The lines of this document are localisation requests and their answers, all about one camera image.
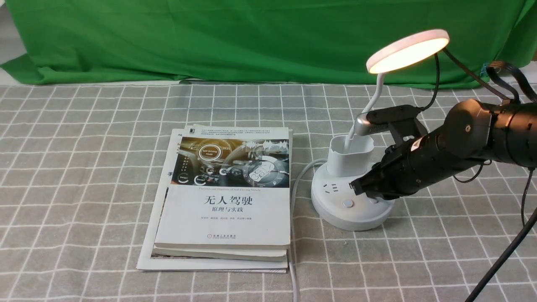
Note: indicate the white desk lamp with sockets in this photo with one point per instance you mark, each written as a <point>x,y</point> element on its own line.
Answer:
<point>349,155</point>

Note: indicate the self-driving book top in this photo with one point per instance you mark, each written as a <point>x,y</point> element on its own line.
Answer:
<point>228,209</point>

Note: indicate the grey checked tablecloth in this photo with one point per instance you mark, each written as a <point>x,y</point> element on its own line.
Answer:
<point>80,166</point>

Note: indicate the bottom white book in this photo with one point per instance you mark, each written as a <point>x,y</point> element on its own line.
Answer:
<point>151,260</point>

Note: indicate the green backdrop cloth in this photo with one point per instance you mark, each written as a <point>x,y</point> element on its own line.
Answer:
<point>302,41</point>

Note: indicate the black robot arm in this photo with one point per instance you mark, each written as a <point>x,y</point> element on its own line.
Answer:
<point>472,133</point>

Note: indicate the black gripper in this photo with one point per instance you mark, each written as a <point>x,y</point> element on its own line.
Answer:
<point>404,171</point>

